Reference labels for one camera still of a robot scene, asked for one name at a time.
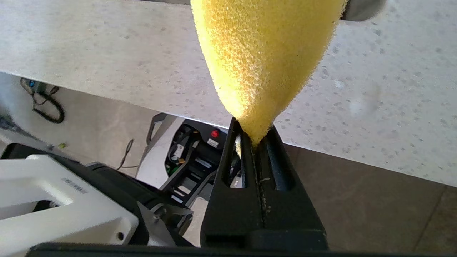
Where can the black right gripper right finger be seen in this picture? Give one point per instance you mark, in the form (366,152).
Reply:
(292,217)

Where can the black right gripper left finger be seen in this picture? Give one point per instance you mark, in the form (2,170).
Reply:
(232,217)

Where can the yellow green sponge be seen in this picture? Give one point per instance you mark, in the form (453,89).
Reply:
(264,53)

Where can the white black robot chassis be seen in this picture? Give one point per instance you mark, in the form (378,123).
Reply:
(53,207)

